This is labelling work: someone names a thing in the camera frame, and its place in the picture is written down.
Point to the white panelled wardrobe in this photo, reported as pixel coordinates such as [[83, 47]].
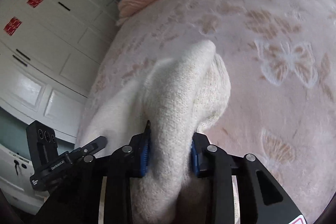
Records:
[[50, 54]]

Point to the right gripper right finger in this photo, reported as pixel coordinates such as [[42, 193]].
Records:
[[261, 198]]

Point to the pink butterfly bed blanket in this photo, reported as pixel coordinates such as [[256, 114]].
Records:
[[280, 58]]

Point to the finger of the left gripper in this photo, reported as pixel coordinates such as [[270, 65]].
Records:
[[91, 148]]

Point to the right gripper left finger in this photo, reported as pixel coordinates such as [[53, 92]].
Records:
[[98, 190]]

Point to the cream knit cardigan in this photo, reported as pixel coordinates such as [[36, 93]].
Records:
[[179, 96]]

